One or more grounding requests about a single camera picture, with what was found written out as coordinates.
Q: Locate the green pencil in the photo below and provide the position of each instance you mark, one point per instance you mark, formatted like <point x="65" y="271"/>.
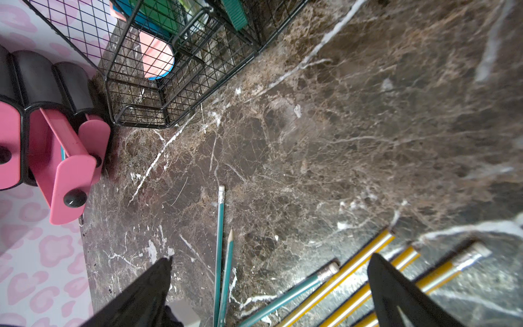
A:
<point x="310" y="282"/>
<point x="219" y="250"/>

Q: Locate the black pink drawer cabinet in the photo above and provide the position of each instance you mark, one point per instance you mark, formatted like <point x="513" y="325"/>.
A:
<point x="29" y="82"/>

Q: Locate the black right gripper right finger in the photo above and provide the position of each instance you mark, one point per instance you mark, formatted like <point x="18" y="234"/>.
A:
<point x="394" y="296"/>

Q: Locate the pink top drawer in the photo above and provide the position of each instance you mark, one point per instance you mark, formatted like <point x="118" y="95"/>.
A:
<point x="10" y="146"/>

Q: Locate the pink bottom drawer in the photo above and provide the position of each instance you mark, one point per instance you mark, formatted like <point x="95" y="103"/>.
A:
<point x="94" y="133"/>

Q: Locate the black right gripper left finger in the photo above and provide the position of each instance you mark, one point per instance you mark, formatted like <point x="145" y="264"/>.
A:
<point x="142" y="303"/>

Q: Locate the black wire file rack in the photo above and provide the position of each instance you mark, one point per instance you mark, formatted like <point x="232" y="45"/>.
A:
<point x="208" y="51"/>

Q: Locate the pink folder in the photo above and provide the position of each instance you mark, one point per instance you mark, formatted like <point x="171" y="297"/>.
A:
<point x="156" y="24"/>

